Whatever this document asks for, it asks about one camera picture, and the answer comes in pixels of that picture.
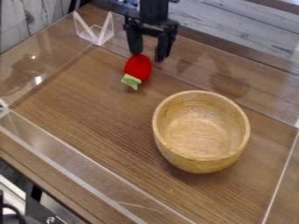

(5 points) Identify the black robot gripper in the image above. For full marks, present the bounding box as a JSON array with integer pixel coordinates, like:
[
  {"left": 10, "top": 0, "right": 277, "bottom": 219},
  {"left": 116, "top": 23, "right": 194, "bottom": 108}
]
[{"left": 124, "top": 0, "right": 180, "bottom": 62}]

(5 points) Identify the red plush strawberry toy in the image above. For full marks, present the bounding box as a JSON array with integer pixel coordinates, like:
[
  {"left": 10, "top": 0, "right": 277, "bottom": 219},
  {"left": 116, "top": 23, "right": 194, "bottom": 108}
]
[{"left": 121, "top": 54, "right": 152, "bottom": 90}]

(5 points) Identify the wooden bowl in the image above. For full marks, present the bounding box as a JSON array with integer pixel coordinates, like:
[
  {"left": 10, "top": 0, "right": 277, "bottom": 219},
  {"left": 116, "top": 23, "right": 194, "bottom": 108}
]
[{"left": 152, "top": 90, "right": 250, "bottom": 173}]

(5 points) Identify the black metal table leg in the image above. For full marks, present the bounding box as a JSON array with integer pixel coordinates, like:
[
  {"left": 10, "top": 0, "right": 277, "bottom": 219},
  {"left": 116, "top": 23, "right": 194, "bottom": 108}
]
[{"left": 30, "top": 185, "right": 42, "bottom": 202}]

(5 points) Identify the clear acrylic corner bracket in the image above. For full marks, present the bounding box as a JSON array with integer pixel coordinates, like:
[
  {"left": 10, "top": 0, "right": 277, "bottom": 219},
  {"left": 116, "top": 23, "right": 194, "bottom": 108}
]
[{"left": 72, "top": 12, "right": 114, "bottom": 46}]

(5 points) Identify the clear acrylic tray enclosure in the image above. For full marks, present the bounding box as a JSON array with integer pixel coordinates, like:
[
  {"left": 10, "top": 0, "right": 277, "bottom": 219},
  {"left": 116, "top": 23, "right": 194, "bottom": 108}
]
[{"left": 0, "top": 17, "right": 299, "bottom": 224}]

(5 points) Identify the black cable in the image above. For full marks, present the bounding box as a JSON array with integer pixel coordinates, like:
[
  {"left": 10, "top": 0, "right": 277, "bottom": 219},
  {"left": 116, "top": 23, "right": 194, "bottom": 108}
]
[{"left": 0, "top": 189, "right": 25, "bottom": 224}]

